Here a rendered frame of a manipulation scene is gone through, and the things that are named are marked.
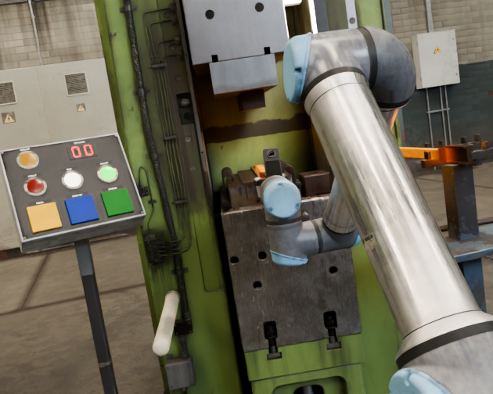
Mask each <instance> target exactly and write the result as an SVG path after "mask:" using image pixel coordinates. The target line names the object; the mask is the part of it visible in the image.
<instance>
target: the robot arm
mask: <svg viewBox="0 0 493 394"><path fill-rule="evenodd" d="M282 73H283V84H284V89H285V93H286V97H287V99H288V101H289V102H291V103H295V104H299V102H302V103H303V105H304V108H305V110H306V113H307V114H308V115H309V116H310V118H311V121H312V123H313V125H314V128H315V130H316V133H317V135H318V138H319V140H320V142H321V144H322V147H323V149H324V152H325V154H326V157H327V159H328V161H329V165H330V166H331V168H332V171H333V174H334V176H335V178H334V181H333V186H332V189H331V192H330V195H329V201H328V203H327V207H326V210H325V211H324V214H323V216H322V218H318V219H314V220H308V221H304V222H302V219H301V213H300V202H301V197H300V192H299V190H298V188H297V186H296V185H295V184H293V183H292V182H291V181H289V177H288V175H287V174H282V167H281V161H280V156H279V149H278V148H269V149H264V150H263V158H264V170H265V176H266V177H264V178H260V177H256V178H254V179H253V186H256V188H257V194H258V197H259V198H261V200H262V206H263V207H264V212H265V218H266V224H267V229H268V239H269V244H270V252H271V254H272V261H273V262H274V263H275V264H277V265H279V266H284V267H293V266H300V265H301V264H305V263H307V261H308V256H314V255H317V254H321V253H327V252H332V251H336V250H339V249H349V248H351V247H353V246H356V245H358V244H359V243H360V241H361V240H362V244H363V245H364V247H365V251H366V253H367V255H368V257H369V260H370V263H371V264H372V268H373V270H374V272H375V274H376V277H377V279H378V282H379V283H380V287H381V288H382V291H383V294H384V296H385V298H386V301H387V303H388V306H389V307H390V311H391V313H392V315H393V317H394V320H395V322H396V325H397V326H398V330H399V331H400V334H401V338H402V344H401V347H400V349H399V350H398V354H397V356H396V357H395V361H396V364H397V366H398V369H399V371H397V372H396V374H394V375H393V377H392V378H391V380H390V384H389V390H390V391H391V393H390V394H493V316H492V315H490V314H488V313H485V312H483V311H482V310H481V309H480V308H479V306H478V305H477V301H476V300H475V298H474V296H473V293H472V292H471V290H470V287H469V286H468V284H467V282H466V279H465V278H464V276H463V274H462V271H461V270H460V268H459V265H458V264H457V262H456V260H455V257H454V256H453V254H452V251H451V250H450V248H449V246H448V243H447V242H446V240H445V238H444V236H443V234H442V232H441V229H440V228H439V226H438V224H437V221H436V220H435V218H434V215H433V214H432V212H431V210H430V207H429V206H428V204H427V202H426V200H425V198H424V196H423V193H422V192H421V190H420V188H419V186H418V184H417V182H416V179H415V178H414V176H413V174H412V172H411V170H410V168H409V166H408V164H407V162H406V160H405V158H404V156H403V154H402V152H401V150H400V148H399V146H398V144H397V142H396V140H395V138H394V136H393V134H392V132H391V128H392V127H393V124H394V120H395V118H396V116H397V113H398V110H399V108H401V107H403V106H405V105H407V104H408V103H409V101H410V100H411V97H412V94H413V92H414V90H415V86H416V67H415V64H414V61H413V58H412V57H411V55H410V53H409V51H408V49H407V48H406V47H405V45H404V44H403V43H402V42H401V41H400V40H398V39H397V38H396V37H395V36H394V35H393V34H391V33H389V32H387V31H385V30H383V29H380V28H377V27H358V28H351V29H345V30H333V31H327V32H320V33H313V34H312V33H311V32H310V33H308V34H303V35H299V36H295V37H292V38H291V39H290V40H289V41H288V42H287V44H286V48H285V52H284V56H283V66H282Z"/></svg>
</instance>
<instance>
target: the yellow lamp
mask: <svg viewBox="0 0 493 394"><path fill-rule="evenodd" d="M36 161H37V159H36V157H35V155H34V154H32V153H29V152H26V153H24V154H22V155H21V156H20V163H21V164H22V165H23V166H26V167H32V166H33V165H35V164H36Z"/></svg>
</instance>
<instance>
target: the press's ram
mask: <svg viewBox="0 0 493 394"><path fill-rule="evenodd" d="M300 3H301V0H182V5H183V10H184V15H185V25H186V30H187V35H188V39H189V49H190V54H191V59H192V64H193V68H194V70H195V72H196V75H197V76H201V75H207V74H210V67H209V63H216V62H221V61H227V60H232V59H242V58H247V57H253V56H262V55H268V54H274V55H275V64H276V63H277V62H278V61H279V60H280V59H281V58H282V57H283V56H284V52H285V48H286V44H287V42H288V41H289V38H288V31H287V25H286V15H285V9H284V6H290V5H299V4H300Z"/></svg>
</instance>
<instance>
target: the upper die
mask: <svg viewBox="0 0 493 394"><path fill-rule="evenodd" d="M209 67H210V75H211V84H212V89H213V94H214V99H224V98H229V97H235V96H238V95H239V93H240V92H243V91H253V90H257V89H264V92H266V91H268V90H270V89H272V88H274V87H275V86H277V85H279V82H278V77H277V71H276V65H275V55H274V54H268V55H262V56H253V57H247V58H242V59H232V60H227V61H221V62H216V63H209Z"/></svg>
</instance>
